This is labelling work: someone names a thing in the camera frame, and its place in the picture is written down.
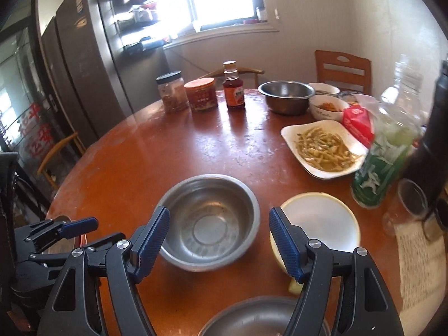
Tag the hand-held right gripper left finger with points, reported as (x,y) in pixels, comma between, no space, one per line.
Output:
(150,243)

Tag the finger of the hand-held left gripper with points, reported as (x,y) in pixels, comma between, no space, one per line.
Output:
(78,224)
(45,257)

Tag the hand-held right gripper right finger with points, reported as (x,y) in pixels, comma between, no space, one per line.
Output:
(285,245)

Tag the pink bear-shaped plate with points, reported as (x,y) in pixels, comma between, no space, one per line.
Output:
(84,241)

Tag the yellow ceramic bowl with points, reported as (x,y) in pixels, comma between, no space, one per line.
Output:
(322,224)

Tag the wide steel bowl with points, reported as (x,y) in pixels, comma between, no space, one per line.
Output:
(210,217)

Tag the shallow steel pan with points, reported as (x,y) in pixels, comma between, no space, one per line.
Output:
(245,316)

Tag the yellow wooden armchair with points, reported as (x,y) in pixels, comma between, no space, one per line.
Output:
(245,70)
(63,143)

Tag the red paper decoration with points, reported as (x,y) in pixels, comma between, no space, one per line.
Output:
(42,133)

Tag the white plate with food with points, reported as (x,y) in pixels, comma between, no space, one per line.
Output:
(325,147)

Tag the green label plastic bottle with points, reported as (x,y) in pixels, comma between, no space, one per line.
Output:
(378,168)

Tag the clear plastic cup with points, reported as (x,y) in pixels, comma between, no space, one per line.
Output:
(407,199)

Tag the printed paper sheet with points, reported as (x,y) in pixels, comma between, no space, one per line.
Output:
(416,269)

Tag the white printed ceramic bowl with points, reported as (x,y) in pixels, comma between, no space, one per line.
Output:
(325,112)

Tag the red tissue packet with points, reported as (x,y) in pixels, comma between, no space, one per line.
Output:
(357,122)

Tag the black lid clear jar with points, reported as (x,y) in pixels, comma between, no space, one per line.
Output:
(171,94)

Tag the small steel cup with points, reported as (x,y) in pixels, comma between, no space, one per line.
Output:
(435,227)

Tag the red label jar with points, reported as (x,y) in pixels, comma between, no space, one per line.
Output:
(201,96)

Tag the amber sauce bottle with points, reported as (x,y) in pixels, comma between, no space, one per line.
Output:
(233,94)

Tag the plain white ceramic bowl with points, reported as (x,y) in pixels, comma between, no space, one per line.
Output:
(323,89)

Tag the grey refrigerator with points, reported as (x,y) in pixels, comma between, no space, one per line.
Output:
(87,59)

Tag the brown wooden chair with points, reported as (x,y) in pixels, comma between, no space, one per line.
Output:
(325,70)

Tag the black thermos flask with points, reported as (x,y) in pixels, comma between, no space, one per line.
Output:
(437,129)

